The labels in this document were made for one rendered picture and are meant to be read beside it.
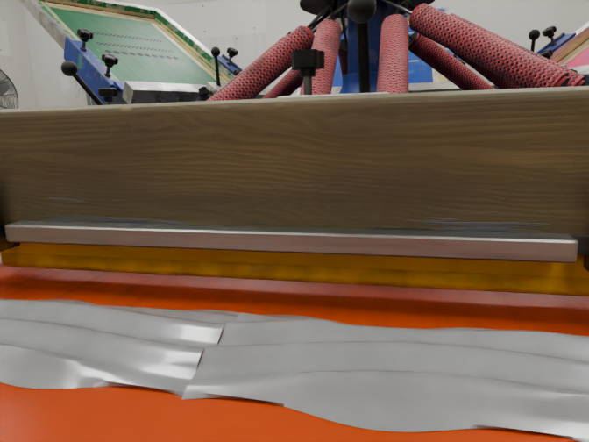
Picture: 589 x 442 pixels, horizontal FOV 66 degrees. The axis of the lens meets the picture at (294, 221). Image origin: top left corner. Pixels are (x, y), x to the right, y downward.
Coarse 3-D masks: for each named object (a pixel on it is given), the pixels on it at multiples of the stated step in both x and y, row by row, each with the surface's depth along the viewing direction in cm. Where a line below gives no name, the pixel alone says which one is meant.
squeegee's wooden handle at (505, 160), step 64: (0, 128) 26; (64, 128) 25; (128, 128) 24; (192, 128) 23; (256, 128) 23; (320, 128) 22; (384, 128) 21; (448, 128) 21; (512, 128) 20; (576, 128) 20; (0, 192) 27; (64, 192) 26; (128, 192) 25; (192, 192) 24; (256, 192) 23; (320, 192) 23; (384, 192) 22; (448, 192) 21; (512, 192) 21; (576, 192) 20
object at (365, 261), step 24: (288, 264) 25; (312, 264) 25; (336, 264) 24; (360, 264) 24; (384, 264) 24; (408, 264) 23; (432, 264) 23; (456, 264) 23; (480, 264) 23; (504, 264) 22; (528, 264) 22; (552, 264) 22; (576, 264) 22
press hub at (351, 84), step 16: (304, 0) 96; (320, 0) 96; (400, 0) 98; (416, 0) 98; (432, 0) 98; (384, 16) 97; (352, 32) 98; (352, 48) 99; (352, 64) 99; (352, 80) 99
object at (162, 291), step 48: (0, 288) 27; (48, 288) 27; (96, 288) 27; (144, 288) 26; (192, 288) 26; (240, 288) 26; (0, 384) 17; (0, 432) 14; (48, 432) 14; (96, 432) 14; (144, 432) 14
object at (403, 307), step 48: (288, 288) 26; (336, 288) 26; (384, 288) 25; (192, 432) 14; (240, 432) 14; (288, 432) 14; (336, 432) 14; (384, 432) 14; (432, 432) 14; (480, 432) 14; (528, 432) 14
